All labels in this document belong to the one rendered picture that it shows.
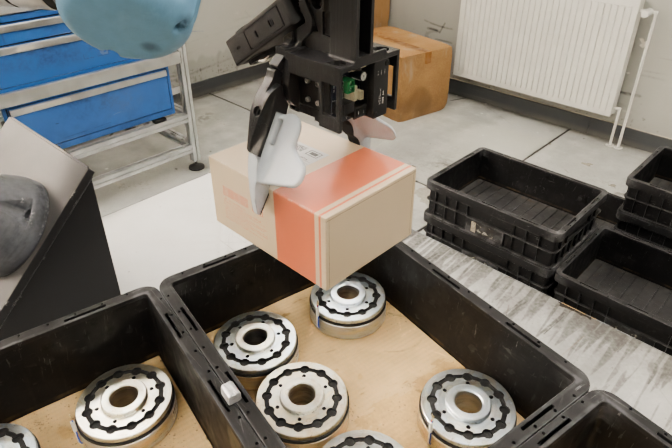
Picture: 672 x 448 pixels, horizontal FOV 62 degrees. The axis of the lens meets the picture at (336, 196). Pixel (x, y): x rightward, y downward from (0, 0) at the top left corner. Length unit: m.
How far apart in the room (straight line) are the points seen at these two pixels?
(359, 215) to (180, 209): 0.85
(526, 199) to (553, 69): 1.76
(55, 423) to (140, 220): 0.63
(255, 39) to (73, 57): 2.07
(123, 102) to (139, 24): 2.35
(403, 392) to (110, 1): 0.53
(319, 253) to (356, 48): 0.17
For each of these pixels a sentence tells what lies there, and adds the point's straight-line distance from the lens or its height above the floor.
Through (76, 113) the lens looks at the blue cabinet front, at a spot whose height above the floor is 0.45.
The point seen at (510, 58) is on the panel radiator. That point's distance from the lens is 3.56.
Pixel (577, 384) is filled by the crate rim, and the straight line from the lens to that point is 0.62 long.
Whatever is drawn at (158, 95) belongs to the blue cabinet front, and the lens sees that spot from 2.76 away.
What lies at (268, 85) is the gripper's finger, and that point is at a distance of 0.47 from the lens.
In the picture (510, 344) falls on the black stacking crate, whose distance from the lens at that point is 0.67.
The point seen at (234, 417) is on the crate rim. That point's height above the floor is 0.93.
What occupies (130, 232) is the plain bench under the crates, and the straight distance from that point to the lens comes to 1.25.
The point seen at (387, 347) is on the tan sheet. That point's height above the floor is 0.83.
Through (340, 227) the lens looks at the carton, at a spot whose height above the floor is 1.10.
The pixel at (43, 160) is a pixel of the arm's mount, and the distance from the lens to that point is 0.98.
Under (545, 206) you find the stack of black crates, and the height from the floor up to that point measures 0.49.
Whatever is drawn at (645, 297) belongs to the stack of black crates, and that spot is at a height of 0.38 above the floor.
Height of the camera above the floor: 1.37
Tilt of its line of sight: 31 degrees down
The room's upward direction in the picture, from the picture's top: straight up
